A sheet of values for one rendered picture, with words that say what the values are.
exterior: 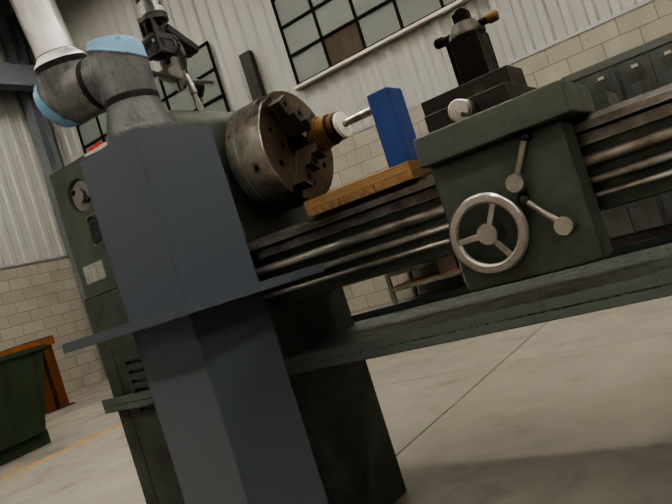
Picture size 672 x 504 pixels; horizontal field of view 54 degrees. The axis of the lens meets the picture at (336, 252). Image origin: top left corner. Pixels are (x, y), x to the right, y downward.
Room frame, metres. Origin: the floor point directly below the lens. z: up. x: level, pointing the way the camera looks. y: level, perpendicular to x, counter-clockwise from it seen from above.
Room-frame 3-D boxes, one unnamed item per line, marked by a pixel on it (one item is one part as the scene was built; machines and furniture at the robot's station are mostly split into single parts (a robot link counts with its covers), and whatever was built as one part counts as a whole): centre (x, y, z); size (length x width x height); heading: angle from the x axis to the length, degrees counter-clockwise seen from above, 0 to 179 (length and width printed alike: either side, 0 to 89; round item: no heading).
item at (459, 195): (1.28, -0.35, 0.73); 0.27 x 0.12 x 0.27; 56
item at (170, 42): (1.81, 0.29, 1.48); 0.09 x 0.08 x 0.12; 146
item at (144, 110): (1.39, 0.31, 1.15); 0.15 x 0.15 x 0.10
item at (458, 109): (1.27, -0.31, 0.95); 0.07 x 0.04 x 0.04; 146
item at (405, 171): (1.67, -0.19, 0.88); 0.36 x 0.30 x 0.04; 146
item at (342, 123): (1.69, -0.16, 1.08); 0.13 x 0.07 x 0.07; 56
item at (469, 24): (1.43, -0.41, 1.13); 0.08 x 0.08 x 0.03
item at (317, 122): (1.75, -0.07, 1.08); 0.09 x 0.09 x 0.09; 56
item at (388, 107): (1.64, -0.23, 1.00); 0.08 x 0.06 x 0.23; 146
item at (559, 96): (1.43, -0.48, 0.89); 0.53 x 0.30 x 0.06; 146
